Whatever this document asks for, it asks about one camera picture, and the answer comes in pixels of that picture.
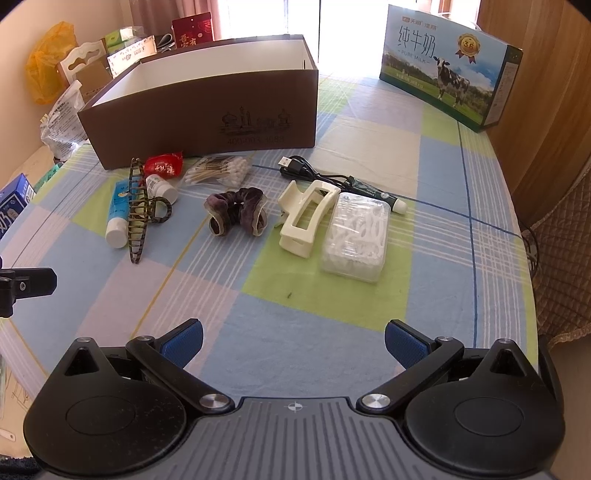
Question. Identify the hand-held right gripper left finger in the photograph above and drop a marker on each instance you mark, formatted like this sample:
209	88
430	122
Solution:
184	344

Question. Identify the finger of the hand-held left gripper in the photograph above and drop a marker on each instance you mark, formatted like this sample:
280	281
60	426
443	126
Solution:
32	281

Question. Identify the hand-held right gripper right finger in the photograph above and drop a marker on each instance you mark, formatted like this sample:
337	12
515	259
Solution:
406	344

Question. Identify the blue and white tube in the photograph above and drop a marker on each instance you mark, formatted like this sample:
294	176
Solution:
117	207

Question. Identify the cream hair claw clip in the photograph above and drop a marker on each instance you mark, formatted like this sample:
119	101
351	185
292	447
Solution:
295	240

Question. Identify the purple velvet scrunchie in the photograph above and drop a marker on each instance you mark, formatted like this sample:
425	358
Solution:
249	201

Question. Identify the small white bottle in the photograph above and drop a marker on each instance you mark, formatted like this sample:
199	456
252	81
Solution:
159	186

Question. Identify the dark green tube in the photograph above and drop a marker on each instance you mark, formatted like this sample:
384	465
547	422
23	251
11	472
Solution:
369	189

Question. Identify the bag of cotton swabs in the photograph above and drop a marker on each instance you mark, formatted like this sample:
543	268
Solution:
217	171

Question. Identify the brown cardboard storage box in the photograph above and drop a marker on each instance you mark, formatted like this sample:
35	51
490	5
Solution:
184	115

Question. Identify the blue box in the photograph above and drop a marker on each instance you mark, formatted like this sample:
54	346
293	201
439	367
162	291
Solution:
11	203

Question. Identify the clear box of floss picks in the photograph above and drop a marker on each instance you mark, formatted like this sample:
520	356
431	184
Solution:
355	244

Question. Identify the white printed plastic bag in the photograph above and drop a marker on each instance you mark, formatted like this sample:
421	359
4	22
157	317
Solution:
62	124

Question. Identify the red candy packet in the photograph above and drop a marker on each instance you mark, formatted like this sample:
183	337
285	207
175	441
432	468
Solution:
164	165

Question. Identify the chair with quilted brown cover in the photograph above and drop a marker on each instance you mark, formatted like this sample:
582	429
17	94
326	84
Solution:
563	249

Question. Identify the cardboard hang-tab package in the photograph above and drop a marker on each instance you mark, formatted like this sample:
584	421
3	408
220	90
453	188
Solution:
87	76

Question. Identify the yellow plastic bag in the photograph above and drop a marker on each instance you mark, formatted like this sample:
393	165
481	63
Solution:
46	60

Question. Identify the green and white box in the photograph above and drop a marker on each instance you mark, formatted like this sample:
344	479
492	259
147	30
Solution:
117	38

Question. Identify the wooden door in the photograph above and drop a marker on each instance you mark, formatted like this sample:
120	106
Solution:
545	92

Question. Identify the milk carton with cow print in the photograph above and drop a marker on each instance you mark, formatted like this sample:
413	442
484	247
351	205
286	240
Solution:
425	55

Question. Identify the pink curtain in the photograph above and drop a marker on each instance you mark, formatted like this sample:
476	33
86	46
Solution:
152	16

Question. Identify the red gift box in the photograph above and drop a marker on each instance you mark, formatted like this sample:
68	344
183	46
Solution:
191	30

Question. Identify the window with white frame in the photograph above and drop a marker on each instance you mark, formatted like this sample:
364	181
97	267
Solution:
346	27

